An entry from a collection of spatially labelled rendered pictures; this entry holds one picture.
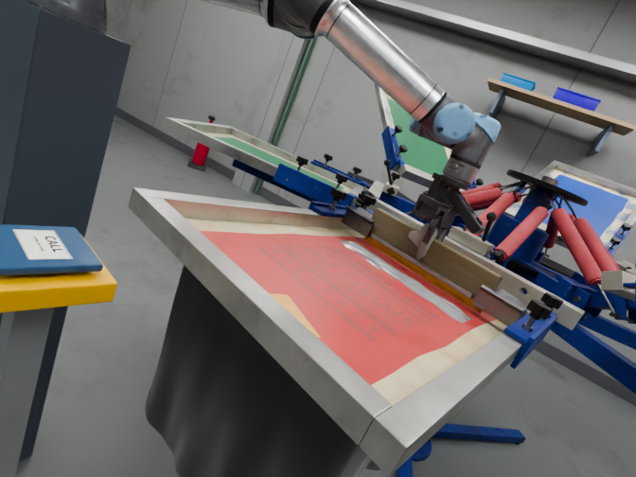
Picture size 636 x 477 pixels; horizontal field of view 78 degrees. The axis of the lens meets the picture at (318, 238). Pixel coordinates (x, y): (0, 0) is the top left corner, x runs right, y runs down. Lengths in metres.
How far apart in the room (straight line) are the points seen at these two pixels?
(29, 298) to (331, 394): 0.33
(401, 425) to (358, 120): 4.33
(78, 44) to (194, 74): 5.17
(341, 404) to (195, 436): 0.44
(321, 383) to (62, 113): 0.75
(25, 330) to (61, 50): 0.54
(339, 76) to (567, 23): 2.21
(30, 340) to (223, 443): 0.34
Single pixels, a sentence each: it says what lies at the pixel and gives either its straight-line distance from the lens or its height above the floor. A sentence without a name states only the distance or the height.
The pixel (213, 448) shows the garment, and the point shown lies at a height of 0.65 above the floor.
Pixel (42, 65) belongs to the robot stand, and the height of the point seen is 1.11.
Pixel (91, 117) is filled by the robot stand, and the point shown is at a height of 1.03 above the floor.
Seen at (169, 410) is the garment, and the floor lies 0.59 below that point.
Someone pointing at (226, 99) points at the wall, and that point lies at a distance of 5.64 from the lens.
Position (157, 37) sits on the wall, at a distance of 6.74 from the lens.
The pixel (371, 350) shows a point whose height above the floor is 0.95.
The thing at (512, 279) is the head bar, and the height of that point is 1.03.
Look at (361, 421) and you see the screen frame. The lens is 0.42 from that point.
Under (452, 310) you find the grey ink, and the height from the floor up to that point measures 0.96.
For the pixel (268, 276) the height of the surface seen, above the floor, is 0.95.
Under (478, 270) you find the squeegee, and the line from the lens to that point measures 0.96.
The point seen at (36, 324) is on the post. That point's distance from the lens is 0.59.
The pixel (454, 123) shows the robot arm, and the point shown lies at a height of 1.30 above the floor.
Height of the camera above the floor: 1.22
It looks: 16 degrees down
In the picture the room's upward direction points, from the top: 23 degrees clockwise
